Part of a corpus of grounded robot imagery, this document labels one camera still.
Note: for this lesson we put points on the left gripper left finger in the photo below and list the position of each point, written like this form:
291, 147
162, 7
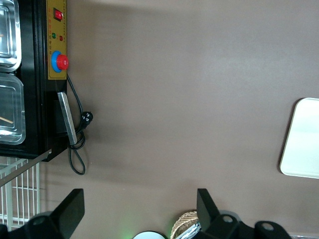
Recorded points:
64, 216

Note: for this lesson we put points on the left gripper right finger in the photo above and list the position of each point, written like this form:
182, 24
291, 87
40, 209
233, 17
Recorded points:
211, 224

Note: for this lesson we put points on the aluminium foil tray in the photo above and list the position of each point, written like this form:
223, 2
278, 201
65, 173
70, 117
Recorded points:
193, 231

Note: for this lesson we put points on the cream plastic tray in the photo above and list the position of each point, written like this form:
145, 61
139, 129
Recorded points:
304, 139

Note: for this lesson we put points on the light wicker basket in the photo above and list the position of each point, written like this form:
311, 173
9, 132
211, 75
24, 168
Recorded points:
182, 221

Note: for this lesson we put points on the wooden stick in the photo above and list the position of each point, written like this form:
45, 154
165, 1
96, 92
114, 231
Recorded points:
7, 120

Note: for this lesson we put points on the clear metal-rimmed container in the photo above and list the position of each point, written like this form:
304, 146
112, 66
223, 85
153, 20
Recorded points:
12, 99
11, 30

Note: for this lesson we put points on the black machine with yellow panel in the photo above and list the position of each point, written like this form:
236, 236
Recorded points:
32, 74

